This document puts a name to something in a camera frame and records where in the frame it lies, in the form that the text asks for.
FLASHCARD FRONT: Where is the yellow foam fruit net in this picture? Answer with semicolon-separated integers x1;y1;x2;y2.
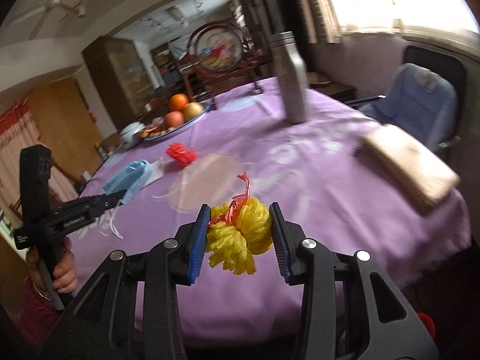
205;172;272;275

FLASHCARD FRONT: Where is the white floral paper napkin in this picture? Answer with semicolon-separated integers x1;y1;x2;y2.
143;157;164;189

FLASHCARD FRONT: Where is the red foam fruit net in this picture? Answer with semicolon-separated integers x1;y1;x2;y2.
166;143;198;168

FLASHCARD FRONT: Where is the blue face mask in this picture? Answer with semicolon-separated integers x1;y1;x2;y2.
103;160;153;205

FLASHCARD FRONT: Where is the person's left hand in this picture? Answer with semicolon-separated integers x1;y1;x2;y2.
26;237;79;298

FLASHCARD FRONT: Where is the purple tablecloth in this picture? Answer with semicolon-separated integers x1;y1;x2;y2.
67;76;472;346

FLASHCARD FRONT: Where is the red patterned curtain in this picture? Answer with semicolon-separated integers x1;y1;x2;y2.
0;97;80;226

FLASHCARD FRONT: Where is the red apple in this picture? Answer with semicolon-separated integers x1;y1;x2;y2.
163;111;185;128

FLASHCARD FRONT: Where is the white ceramic lidded jar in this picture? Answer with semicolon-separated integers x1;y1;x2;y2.
120;122;145;150

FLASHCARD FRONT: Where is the yellow apple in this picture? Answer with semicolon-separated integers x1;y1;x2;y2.
182;102;204;122

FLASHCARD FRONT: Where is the blue fruit plate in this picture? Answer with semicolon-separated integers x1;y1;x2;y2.
134;102;212;142

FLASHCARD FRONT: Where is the orange fruit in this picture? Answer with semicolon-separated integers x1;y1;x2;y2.
168;94;190;111

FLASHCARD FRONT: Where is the beige long box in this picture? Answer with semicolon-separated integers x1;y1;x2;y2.
353;124;461;215

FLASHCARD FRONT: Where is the silver metal bottle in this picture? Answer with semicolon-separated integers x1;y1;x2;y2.
270;32;308;125

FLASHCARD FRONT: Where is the brown glass cabinet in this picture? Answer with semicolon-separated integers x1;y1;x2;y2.
82;36;155;131

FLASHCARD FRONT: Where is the round embroidered screen ornament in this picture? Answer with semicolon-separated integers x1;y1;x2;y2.
187;20;263;110

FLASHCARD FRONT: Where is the checked window curtain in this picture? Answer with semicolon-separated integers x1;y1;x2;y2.
304;0;342;44

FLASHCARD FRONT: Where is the white ceiling fan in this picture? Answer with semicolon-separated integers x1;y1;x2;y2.
7;0;80;40

